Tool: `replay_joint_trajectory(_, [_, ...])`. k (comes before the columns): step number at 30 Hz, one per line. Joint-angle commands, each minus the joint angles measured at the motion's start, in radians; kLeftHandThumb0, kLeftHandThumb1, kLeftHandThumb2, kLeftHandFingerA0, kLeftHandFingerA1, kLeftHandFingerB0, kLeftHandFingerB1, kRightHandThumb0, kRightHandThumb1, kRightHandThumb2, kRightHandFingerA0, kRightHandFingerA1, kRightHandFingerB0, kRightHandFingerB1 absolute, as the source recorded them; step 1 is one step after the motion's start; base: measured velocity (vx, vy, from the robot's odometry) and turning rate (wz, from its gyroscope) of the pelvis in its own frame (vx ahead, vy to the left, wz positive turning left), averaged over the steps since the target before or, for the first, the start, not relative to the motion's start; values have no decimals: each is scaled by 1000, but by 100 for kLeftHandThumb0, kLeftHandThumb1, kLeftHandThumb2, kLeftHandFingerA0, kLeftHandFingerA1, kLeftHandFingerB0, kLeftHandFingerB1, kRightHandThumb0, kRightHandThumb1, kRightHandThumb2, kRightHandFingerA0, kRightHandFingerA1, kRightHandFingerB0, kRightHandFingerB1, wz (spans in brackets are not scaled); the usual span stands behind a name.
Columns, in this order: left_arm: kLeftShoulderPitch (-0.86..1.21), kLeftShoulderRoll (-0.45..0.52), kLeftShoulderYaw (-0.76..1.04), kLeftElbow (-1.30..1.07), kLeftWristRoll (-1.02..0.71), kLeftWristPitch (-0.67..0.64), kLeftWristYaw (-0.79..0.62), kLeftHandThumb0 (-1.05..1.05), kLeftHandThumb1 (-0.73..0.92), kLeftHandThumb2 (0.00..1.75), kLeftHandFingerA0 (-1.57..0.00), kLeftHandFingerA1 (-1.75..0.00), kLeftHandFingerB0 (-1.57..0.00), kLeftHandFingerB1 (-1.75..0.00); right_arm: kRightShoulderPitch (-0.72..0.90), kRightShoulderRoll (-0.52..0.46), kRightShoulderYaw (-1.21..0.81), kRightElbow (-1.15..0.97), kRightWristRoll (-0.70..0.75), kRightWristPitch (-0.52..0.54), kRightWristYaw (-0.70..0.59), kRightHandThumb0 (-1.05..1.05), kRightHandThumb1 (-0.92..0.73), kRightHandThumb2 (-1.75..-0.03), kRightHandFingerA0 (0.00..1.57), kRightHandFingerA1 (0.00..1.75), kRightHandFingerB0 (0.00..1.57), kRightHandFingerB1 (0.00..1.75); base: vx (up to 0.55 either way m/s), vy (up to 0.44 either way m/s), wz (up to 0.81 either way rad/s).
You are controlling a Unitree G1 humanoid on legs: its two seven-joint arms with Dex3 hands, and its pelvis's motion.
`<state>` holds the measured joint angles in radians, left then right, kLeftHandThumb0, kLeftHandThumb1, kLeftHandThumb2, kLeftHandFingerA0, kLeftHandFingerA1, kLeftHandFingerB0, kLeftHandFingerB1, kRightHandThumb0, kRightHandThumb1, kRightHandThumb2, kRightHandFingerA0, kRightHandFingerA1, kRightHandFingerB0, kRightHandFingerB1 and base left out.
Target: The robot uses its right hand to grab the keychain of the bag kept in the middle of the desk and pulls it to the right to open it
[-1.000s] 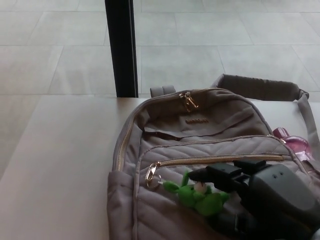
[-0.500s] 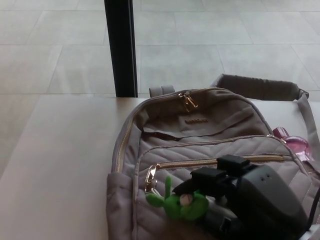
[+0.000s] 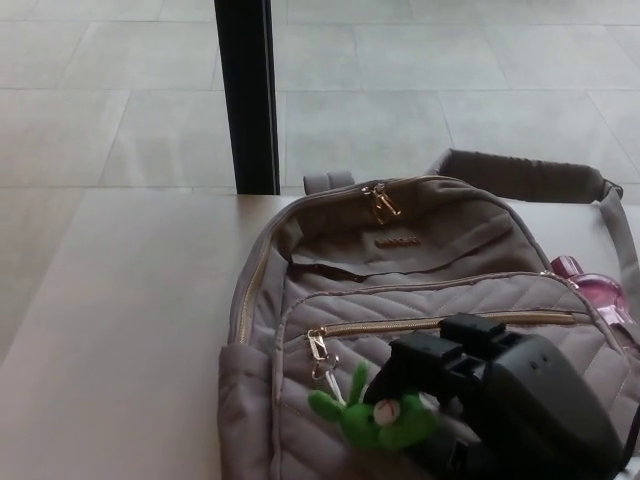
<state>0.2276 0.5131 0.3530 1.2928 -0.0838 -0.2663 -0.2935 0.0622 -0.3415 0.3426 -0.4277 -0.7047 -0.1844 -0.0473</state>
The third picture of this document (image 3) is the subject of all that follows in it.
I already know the black vertical post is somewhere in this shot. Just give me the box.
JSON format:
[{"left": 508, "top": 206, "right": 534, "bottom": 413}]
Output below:
[{"left": 213, "top": 0, "right": 282, "bottom": 195}]

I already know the pink transparent water bottle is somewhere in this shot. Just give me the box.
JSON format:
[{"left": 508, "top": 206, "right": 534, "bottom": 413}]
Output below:
[{"left": 549, "top": 253, "right": 633, "bottom": 327}]

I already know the green plush frog keychain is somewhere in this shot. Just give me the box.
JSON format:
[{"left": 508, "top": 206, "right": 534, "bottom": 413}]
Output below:
[{"left": 307, "top": 352, "right": 440, "bottom": 450}]

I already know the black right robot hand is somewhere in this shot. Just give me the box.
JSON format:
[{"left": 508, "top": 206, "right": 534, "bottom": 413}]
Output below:
[{"left": 363, "top": 312, "right": 626, "bottom": 480}]

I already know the grey quilted backpack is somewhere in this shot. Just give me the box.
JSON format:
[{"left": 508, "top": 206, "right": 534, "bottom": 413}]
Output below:
[{"left": 217, "top": 147, "right": 640, "bottom": 480}]

